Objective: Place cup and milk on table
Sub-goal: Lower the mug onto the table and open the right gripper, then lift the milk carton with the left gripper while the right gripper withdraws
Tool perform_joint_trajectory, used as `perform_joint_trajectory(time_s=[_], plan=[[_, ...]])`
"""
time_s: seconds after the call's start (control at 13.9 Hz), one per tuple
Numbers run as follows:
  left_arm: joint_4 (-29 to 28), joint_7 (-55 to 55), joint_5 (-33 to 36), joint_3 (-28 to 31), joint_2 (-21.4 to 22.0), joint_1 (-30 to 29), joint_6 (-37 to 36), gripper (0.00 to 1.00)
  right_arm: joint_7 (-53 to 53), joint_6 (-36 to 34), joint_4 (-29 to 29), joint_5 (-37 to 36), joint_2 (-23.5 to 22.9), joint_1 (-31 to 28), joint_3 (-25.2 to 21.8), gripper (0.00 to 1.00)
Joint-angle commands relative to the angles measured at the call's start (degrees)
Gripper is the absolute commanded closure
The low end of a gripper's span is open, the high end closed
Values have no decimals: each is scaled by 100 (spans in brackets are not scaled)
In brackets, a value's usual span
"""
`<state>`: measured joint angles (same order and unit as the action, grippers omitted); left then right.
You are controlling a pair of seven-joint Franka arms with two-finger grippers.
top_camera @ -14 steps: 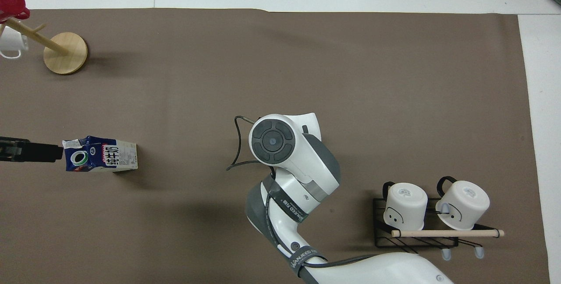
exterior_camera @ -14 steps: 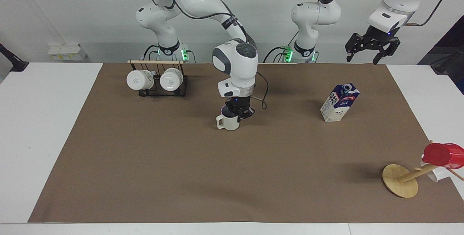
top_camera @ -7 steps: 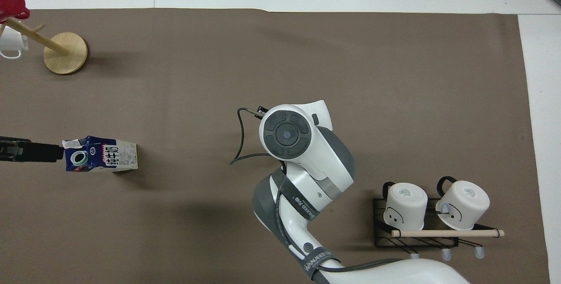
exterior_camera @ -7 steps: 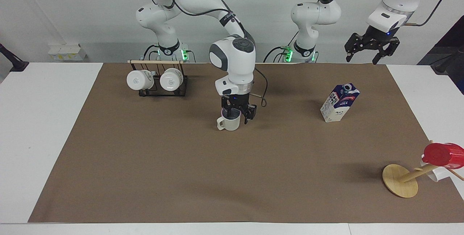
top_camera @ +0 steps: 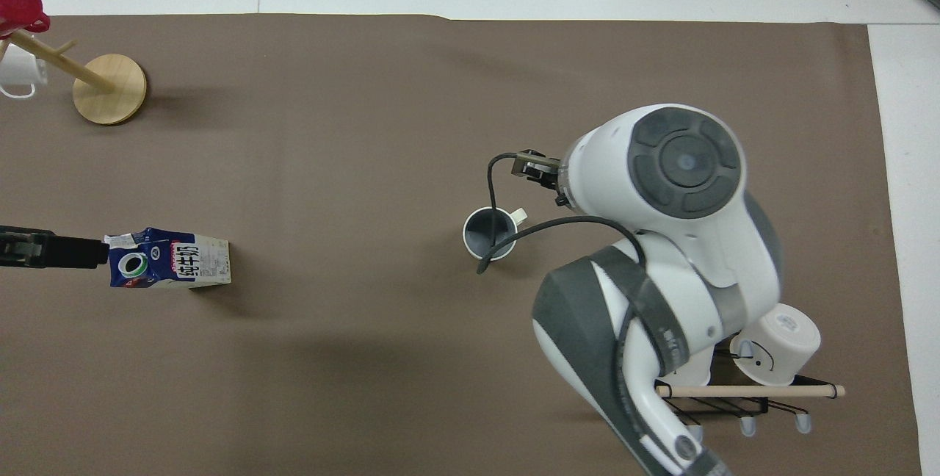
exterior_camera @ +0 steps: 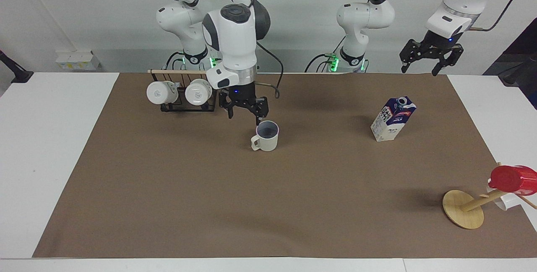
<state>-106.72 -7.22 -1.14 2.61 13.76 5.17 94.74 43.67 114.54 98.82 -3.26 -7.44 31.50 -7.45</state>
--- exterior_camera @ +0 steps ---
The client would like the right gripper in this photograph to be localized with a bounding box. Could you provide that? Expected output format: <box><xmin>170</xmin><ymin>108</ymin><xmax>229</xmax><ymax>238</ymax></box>
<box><xmin>218</xmin><ymin>81</ymin><xmax>269</xmax><ymax>126</ymax></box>

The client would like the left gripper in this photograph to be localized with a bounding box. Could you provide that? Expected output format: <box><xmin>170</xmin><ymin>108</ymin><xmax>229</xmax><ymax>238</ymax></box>
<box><xmin>399</xmin><ymin>30</ymin><xmax>465</xmax><ymax>77</ymax></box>

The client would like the white cup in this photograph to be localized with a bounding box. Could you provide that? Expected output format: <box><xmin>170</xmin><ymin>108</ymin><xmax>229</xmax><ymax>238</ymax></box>
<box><xmin>185</xmin><ymin>78</ymin><xmax>213</xmax><ymax>107</ymax></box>
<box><xmin>146</xmin><ymin>81</ymin><xmax>179</xmax><ymax>106</ymax></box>
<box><xmin>486</xmin><ymin>185</ymin><xmax>521</xmax><ymax>211</ymax></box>

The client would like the blue and white milk carton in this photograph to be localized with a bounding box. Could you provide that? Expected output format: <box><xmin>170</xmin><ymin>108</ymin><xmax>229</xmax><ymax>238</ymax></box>
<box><xmin>370</xmin><ymin>96</ymin><xmax>417</xmax><ymax>142</ymax></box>

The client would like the red cup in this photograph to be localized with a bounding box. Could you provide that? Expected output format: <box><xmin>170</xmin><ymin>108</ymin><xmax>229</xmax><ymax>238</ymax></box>
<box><xmin>488</xmin><ymin>165</ymin><xmax>537</xmax><ymax>196</ymax></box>

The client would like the cream mug with purple inside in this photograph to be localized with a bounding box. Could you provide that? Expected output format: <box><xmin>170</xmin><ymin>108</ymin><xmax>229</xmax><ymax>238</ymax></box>
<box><xmin>250</xmin><ymin>120</ymin><xmax>280</xmax><ymax>152</ymax></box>

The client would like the black rack with wooden rod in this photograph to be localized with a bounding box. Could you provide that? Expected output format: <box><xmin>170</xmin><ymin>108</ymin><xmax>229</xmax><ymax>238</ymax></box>
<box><xmin>147</xmin><ymin>68</ymin><xmax>219</xmax><ymax>113</ymax></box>

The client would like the black stand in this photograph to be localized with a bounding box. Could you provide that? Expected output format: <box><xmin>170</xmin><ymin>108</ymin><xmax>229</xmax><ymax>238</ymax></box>
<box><xmin>482</xmin><ymin>17</ymin><xmax>537</xmax><ymax>110</ymax></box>
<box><xmin>0</xmin><ymin>49</ymin><xmax>34</xmax><ymax>84</ymax></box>

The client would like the wooden mug tree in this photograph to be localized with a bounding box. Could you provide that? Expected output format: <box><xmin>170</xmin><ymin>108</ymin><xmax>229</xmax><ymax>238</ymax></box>
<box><xmin>442</xmin><ymin>162</ymin><xmax>537</xmax><ymax>230</ymax></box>

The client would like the black cable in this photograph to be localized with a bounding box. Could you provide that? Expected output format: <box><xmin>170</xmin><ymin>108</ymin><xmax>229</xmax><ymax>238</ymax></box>
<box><xmin>251</xmin><ymin>41</ymin><xmax>285</xmax><ymax>99</ymax></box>
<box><xmin>469</xmin><ymin>0</ymin><xmax>528</xmax><ymax>32</ymax></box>
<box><xmin>165</xmin><ymin>51</ymin><xmax>184</xmax><ymax>71</ymax></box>
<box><xmin>305</xmin><ymin>53</ymin><xmax>337</xmax><ymax>73</ymax></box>

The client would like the white wall socket box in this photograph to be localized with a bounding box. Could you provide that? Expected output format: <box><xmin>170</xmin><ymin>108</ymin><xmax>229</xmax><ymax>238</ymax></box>
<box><xmin>55</xmin><ymin>50</ymin><xmax>101</xmax><ymax>71</ymax></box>

